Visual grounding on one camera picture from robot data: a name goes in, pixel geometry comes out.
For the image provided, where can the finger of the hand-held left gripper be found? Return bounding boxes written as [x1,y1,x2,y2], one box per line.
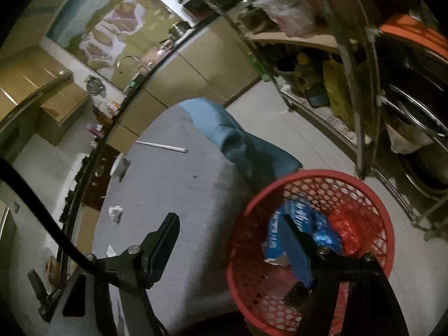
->
[27,269,69,323]

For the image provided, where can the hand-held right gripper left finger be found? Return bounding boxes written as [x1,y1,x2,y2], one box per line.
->
[47,212,181,336]

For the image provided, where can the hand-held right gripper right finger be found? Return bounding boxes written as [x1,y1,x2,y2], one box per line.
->
[280,213,410,336]

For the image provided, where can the blue snack packet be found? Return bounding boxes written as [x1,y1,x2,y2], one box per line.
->
[263,198,342,267]

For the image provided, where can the dark small packet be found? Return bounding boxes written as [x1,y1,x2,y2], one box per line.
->
[283,282,314,305]

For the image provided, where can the red mesh plastic basket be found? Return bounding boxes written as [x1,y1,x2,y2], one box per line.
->
[226,169,395,335]

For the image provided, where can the red wrapper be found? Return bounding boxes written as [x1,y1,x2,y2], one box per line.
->
[327,208,366,256]

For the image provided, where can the crumpled white paper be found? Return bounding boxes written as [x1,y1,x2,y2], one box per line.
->
[108,205,125,225]

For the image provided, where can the white tube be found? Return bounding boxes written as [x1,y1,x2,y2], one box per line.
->
[136,141,188,155]

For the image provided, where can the blue cloth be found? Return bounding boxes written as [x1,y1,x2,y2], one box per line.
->
[178,97,303,191]

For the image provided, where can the newspaper sheets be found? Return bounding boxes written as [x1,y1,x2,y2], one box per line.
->
[327,115,358,144]

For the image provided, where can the metal storage rack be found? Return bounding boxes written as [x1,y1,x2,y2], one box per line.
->
[178,0,448,232]

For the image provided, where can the large steel pan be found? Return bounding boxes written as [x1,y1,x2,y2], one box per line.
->
[399,143,448,200]

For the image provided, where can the pale plastic bag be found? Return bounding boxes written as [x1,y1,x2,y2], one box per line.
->
[385,119,435,155]

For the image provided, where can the yellow plastic bag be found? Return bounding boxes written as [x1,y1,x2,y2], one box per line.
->
[322,59,358,130]

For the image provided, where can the hanging metal lid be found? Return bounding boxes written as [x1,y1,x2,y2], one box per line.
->
[86,76,107,97]

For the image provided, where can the kitchen counter with beige cabinets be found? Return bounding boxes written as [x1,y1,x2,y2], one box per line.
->
[58,17,261,274]

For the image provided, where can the metal faucet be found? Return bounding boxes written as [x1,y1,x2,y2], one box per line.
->
[117,55,148,74]

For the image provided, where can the stack of steel pots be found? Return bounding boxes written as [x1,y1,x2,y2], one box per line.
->
[380,38,448,127]

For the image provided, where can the wooden shelf board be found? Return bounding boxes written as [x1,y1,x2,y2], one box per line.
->
[245,30,342,53]

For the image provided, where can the dark kettle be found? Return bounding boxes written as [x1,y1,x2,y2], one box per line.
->
[170,21,191,39]

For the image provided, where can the white plastic bag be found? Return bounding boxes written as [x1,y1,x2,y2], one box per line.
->
[254,0,317,37]

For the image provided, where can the orange plastic basin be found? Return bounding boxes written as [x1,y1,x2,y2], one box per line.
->
[380,14,448,60]

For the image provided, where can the black cable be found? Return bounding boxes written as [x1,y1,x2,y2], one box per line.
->
[0,157,102,277]

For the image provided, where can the beige wall cabinet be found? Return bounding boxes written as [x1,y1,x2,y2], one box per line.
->
[0,52,92,148]

